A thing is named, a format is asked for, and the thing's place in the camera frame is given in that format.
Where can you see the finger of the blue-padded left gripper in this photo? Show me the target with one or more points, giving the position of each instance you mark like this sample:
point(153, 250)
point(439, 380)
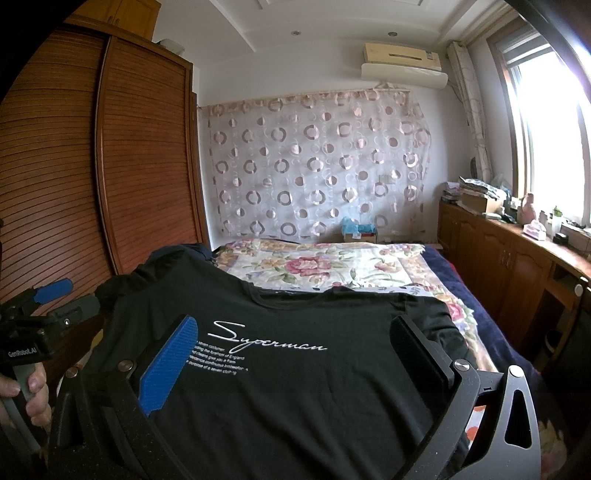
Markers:
point(53, 291)

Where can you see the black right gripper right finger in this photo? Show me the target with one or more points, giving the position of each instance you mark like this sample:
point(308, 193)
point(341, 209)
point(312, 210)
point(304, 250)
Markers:
point(427, 364)

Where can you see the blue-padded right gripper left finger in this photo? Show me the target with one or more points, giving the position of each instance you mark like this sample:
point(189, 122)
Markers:
point(162, 363)

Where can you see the black Superman t-shirt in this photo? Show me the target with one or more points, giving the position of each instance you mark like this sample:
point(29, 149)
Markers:
point(201, 419)

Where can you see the navy blue blanket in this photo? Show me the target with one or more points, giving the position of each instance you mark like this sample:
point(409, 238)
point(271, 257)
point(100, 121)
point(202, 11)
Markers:
point(500, 351)

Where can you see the wooden sideboard cabinet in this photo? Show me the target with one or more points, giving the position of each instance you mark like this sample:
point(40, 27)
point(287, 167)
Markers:
point(531, 289)

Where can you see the wooden louvered wardrobe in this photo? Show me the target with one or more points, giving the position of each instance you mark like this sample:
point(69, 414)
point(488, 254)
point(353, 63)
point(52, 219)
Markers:
point(99, 157)

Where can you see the blue tissue box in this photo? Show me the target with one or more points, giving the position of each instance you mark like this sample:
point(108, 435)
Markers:
point(353, 231)

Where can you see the floral bed quilt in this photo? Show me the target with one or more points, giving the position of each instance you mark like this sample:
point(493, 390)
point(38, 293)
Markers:
point(351, 272)

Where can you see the stack of papers and books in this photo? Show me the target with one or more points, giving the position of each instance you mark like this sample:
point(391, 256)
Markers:
point(474, 195)

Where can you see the pink figurine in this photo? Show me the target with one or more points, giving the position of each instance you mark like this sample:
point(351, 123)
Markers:
point(526, 212)

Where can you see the circle-patterned sheer curtain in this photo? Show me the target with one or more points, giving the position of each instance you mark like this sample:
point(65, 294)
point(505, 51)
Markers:
point(298, 167)

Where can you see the rolled patterned window curtain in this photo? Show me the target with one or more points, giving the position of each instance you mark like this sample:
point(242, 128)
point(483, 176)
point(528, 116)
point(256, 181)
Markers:
point(470, 94)

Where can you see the window with white frame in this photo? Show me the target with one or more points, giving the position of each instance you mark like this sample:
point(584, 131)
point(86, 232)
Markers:
point(549, 116)

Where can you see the white wall air conditioner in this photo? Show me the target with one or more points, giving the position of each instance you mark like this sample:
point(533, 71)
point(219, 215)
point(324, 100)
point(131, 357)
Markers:
point(405, 65)

